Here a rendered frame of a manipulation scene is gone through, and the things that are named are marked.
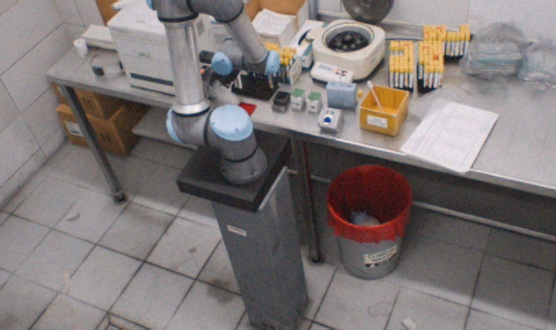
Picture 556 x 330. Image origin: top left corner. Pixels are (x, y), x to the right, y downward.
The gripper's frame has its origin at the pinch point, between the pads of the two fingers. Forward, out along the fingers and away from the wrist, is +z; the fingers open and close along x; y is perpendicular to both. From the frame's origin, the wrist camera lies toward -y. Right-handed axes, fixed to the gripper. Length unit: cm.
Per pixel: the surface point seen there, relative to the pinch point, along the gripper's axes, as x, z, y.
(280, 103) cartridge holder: 1.2, -12.4, 26.1
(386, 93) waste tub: 12, -35, 56
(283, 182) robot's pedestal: -30, -14, 42
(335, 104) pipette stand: 6.3, -22.2, 43.5
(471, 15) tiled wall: 60, -49, 69
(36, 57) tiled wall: 33, 102, -105
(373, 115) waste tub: -1, -36, 55
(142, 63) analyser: -4.5, 5.4, -27.3
